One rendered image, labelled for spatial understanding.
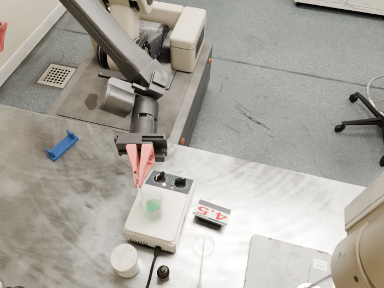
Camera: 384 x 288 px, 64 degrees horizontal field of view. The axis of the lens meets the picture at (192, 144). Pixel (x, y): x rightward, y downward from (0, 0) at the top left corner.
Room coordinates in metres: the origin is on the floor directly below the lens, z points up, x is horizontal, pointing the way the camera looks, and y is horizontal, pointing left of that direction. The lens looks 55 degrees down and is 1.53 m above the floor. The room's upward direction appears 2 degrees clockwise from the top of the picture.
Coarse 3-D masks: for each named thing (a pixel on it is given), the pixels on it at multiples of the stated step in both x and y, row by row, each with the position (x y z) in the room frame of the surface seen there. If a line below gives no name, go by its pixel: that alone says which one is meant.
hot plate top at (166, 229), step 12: (168, 192) 0.33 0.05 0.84; (168, 204) 0.30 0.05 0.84; (180, 204) 0.30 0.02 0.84; (132, 216) 0.26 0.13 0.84; (144, 216) 0.26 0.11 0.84; (168, 216) 0.27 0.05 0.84; (180, 216) 0.27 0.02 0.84; (132, 228) 0.24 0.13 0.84; (144, 228) 0.24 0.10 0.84; (156, 228) 0.24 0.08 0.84; (168, 228) 0.24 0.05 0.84; (168, 240) 0.21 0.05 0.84
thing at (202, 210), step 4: (200, 208) 0.32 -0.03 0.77; (204, 208) 0.32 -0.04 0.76; (208, 208) 0.32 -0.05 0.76; (196, 212) 0.30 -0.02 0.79; (200, 212) 0.30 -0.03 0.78; (204, 212) 0.30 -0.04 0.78; (208, 212) 0.31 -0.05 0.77; (212, 212) 0.31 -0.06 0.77; (216, 212) 0.31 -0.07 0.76; (208, 216) 0.29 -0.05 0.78; (212, 216) 0.29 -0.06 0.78; (216, 216) 0.29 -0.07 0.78; (220, 216) 0.30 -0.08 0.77; (224, 216) 0.30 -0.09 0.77; (228, 216) 0.30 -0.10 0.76; (220, 220) 0.28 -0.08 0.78; (224, 220) 0.28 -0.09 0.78
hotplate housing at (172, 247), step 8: (144, 184) 0.36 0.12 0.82; (192, 184) 0.38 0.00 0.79; (176, 192) 0.34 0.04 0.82; (192, 192) 0.35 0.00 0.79; (184, 208) 0.29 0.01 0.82; (184, 216) 0.28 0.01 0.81; (128, 232) 0.23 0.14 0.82; (136, 240) 0.22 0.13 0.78; (144, 240) 0.22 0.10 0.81; (152, 240) 0.22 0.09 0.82; (160, 240) 0.22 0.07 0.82; (176, 240) 0.22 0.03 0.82; (160, 248) 0.21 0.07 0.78; (168, 248) 0.21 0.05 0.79; (176, 248) 0.21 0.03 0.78
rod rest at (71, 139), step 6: (66, 138) 0.53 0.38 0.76; (72, 138) 0.53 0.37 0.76; (78, 138) 0.54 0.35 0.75; (60, 144) 0.51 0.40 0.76; (66, 144) 0.51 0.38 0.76; (72, 144) 0.52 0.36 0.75; (48, 150) 0.47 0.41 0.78; (54, 150) 0.49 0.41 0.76; (60, 150) 0.49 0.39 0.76; (66, 150) 0.50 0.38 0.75; (48, 156) 0.47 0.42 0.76; (54, 156) 0.47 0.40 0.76; (60, 156) 0.47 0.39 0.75
